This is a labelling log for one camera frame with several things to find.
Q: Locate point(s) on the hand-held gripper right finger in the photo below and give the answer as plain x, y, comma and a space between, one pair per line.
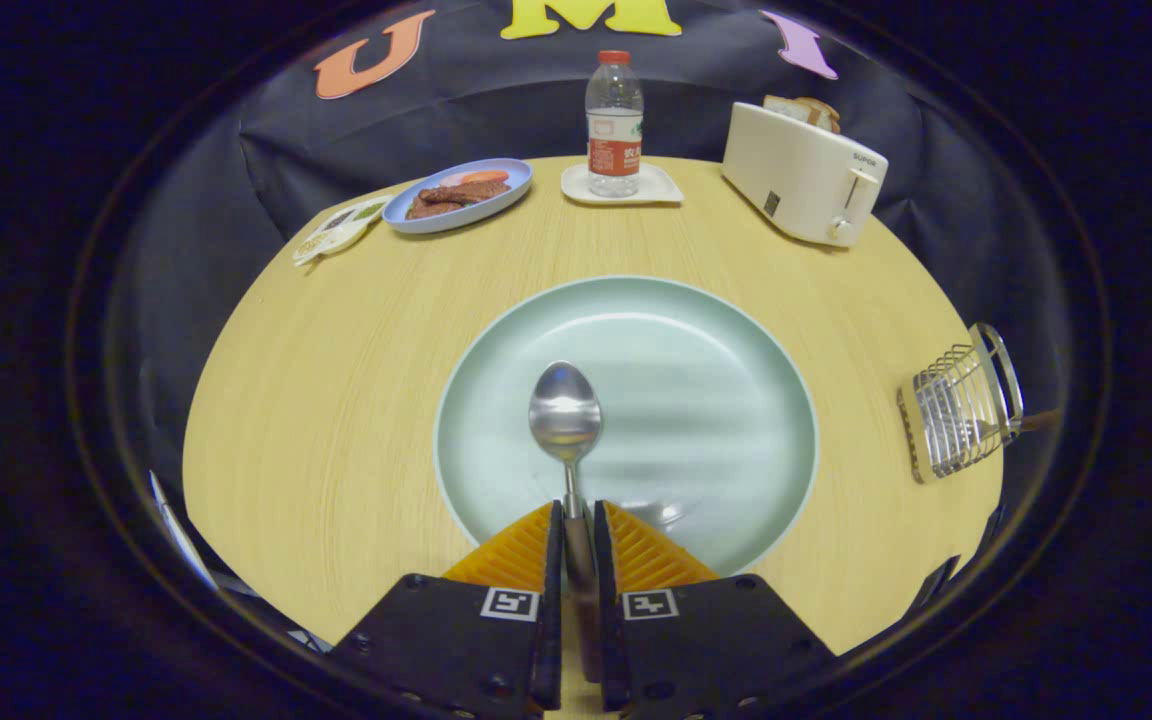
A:
604, 600

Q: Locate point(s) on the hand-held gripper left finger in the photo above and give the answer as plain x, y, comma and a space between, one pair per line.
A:
552, 600

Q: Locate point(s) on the pale green plate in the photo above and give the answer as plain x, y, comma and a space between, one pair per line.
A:
696, 400

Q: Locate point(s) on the white paper sheet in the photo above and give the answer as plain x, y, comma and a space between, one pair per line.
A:
181, 530

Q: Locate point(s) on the small metal drainer basket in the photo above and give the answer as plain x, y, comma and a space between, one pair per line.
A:
956, 405

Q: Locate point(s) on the blue plate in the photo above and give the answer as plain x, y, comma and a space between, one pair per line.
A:
406, 215

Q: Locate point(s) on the brown meat slices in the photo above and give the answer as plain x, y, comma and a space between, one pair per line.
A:
456, 196

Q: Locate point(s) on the white square coaster tray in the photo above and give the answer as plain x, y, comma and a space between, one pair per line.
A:
661, 188

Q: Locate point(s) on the white divided sauce dish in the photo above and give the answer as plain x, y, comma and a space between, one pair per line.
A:
336, 232

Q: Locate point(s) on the orange tomato slice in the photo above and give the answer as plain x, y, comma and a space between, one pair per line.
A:
481, 177

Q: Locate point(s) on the white toaster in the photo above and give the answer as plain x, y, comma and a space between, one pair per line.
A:
796, 175

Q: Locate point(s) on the clear water bottle red cap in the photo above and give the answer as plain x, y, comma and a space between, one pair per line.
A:
614, 130

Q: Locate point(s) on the toasted bread slice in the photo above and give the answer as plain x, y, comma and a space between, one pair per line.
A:
824, 115
784, 107

